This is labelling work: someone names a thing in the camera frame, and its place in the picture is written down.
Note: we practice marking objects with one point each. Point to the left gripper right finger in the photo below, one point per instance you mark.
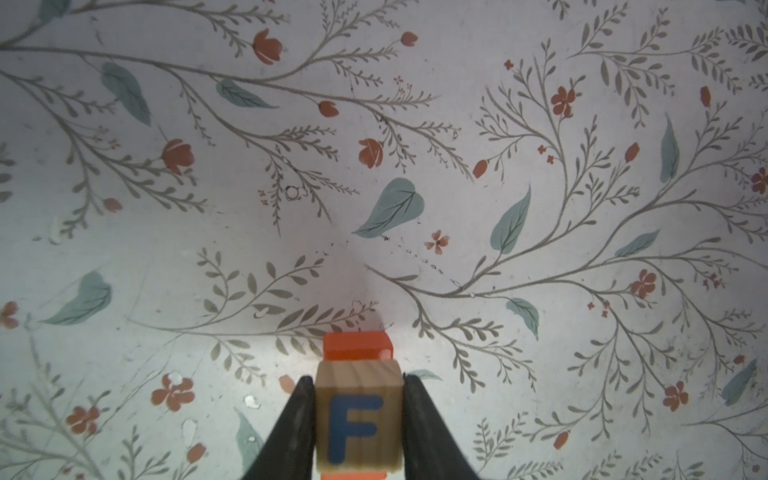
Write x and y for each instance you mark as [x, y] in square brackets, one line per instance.
[429, 450]

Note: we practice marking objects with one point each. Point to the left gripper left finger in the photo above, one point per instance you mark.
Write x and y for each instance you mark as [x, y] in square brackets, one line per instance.
[288, 451]

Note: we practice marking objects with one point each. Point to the wood letter F cube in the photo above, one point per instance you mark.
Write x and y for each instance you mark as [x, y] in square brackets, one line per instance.
[358, 424]

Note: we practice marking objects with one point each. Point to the red rectangular block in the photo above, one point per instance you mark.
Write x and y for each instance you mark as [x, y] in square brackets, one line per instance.
[357, 346]

